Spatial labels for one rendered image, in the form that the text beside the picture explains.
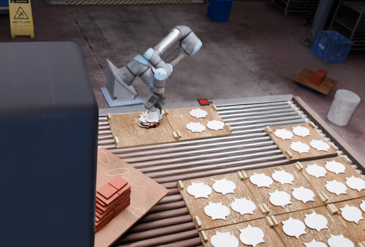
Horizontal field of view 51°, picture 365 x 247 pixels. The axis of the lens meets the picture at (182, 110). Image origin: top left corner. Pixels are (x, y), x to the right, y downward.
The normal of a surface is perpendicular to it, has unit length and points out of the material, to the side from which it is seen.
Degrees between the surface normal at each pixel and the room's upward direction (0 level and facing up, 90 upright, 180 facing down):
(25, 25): 78
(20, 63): 0
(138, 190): 0
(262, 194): 0
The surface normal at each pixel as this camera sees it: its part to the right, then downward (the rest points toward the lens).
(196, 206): 0.15, -0.81
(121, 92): 0.39, 0.57
